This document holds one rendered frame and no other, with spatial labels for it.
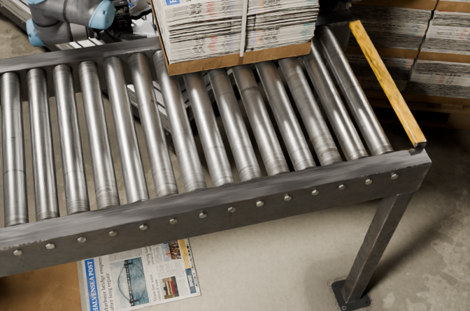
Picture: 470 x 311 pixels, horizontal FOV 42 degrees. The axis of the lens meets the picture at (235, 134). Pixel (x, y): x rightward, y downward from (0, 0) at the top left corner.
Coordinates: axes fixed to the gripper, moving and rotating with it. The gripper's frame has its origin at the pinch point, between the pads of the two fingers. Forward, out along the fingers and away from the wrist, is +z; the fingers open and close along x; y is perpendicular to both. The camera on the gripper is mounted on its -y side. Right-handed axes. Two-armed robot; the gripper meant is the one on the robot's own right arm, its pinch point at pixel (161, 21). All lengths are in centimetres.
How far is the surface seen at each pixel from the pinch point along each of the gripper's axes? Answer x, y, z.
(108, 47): -9.3, 1.8, -15.7
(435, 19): 6, -21, 94
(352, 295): -63, -73, 48
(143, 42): -9.1, 1.8, -6.5
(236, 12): -23.5, 20.6, 14.5
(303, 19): -23.5, 15.1, 31.8
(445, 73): 3, -47, 105
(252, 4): -23.5, 22.3, 18.3
